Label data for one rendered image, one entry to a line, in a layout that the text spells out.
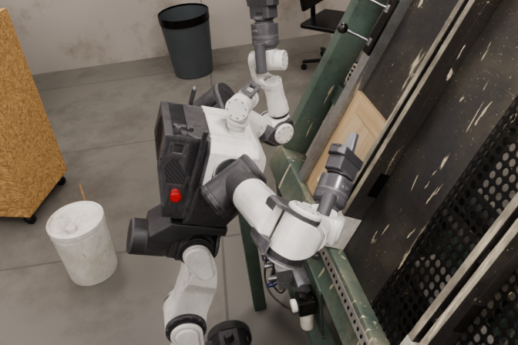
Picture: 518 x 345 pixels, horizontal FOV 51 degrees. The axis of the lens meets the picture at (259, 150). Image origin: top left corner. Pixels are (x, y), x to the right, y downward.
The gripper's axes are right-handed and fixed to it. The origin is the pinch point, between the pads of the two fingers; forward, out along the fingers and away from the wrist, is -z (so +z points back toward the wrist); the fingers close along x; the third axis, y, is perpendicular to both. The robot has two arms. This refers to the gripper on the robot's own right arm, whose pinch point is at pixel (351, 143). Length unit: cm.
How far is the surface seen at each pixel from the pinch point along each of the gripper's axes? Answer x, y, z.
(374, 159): -15.3, 1.8, -3.0
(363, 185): -19.0, 4.7, 4.2
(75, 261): -47, 176, 60
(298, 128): -40, 58, -23
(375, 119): -20.6, 9.9, -19.0
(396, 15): -11, 10, -52
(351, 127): -26.6, 22.7, -18.8
